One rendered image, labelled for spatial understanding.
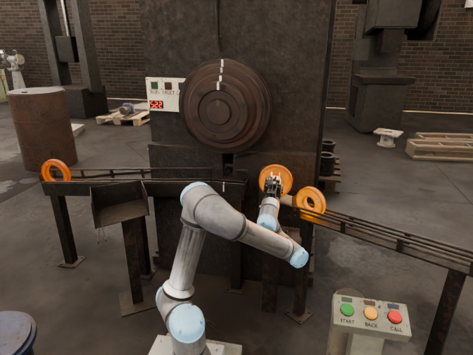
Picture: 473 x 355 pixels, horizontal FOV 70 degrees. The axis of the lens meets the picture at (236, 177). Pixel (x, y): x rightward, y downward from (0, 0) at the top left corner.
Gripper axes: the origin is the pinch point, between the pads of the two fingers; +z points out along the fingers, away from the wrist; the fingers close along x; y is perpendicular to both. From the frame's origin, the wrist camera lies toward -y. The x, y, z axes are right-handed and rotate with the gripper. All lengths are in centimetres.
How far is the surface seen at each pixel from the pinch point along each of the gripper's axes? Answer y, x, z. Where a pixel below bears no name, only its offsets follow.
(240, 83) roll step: 34.1, 21.0, 24.6
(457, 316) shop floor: -85, -106, -2
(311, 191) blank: -7.5, -17.1, 1.0
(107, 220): -22, 81, -21
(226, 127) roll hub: 15.2, 26.2, 15.2
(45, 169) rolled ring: -25, 143, 14
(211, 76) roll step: 36, 35, 26
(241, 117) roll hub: 20.8, 19.2, 15.8
